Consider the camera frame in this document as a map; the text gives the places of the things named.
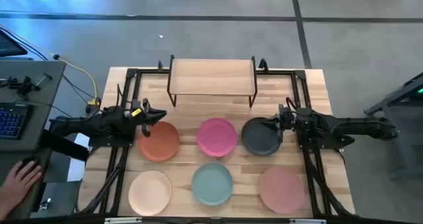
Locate magenta plate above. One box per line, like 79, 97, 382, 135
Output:
196, 117, 238, 158

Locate person's hand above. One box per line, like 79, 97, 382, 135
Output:
0, 160, 43, 215

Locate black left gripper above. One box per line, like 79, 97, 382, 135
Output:
124, 98, 168, 138

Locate black keyboard blue backlight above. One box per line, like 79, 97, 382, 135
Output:
0, 103, 33, 141

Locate yellow cable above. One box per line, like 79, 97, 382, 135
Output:
52, 53, 101, 106

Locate black flat strap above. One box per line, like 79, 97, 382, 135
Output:
38, 130, 91, 162

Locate red black gripper cable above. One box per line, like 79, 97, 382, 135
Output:
285, 96, 297, 112

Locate orange plate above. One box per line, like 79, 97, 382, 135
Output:
137, 120, 180, 163

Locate dark grey plate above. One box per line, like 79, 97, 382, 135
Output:
241, 117, 284, 157

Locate black monitor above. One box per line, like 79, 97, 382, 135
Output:
0, 30, 29, 58

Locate thin black floor cable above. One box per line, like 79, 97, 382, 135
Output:
0, 25, 96, 119

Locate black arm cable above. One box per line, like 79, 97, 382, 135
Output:
116, 83, 126, 108

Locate small metal clip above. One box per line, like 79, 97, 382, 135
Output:
38, 197, 52, 211

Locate wooden shelf black metal legs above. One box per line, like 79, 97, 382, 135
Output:
167, 54, 258, 108

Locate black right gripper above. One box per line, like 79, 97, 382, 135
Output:
262, 104, 300, 145

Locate white paper sheet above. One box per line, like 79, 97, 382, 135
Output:
67, 133, 91, 182

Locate teal plate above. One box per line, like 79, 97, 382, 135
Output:
191, 161, 234, 207

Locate black clamp tool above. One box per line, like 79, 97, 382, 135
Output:
0, 72, 53, 98

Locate silver bracket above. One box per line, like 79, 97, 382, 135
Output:
104, 217, 143, 224
289, 218, 327, 224

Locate dusty pink plate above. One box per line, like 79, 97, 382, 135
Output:
258, 165, 305, 215

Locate black computer mouse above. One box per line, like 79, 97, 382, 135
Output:
17, 155, 42, 172

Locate cream plate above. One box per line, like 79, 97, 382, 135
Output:
128, 170, 173, 217

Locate grey side desk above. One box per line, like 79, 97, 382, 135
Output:
0, 60, 67, 220

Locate black aluminium table frame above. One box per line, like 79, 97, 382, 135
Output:
77, 65, 356, 224

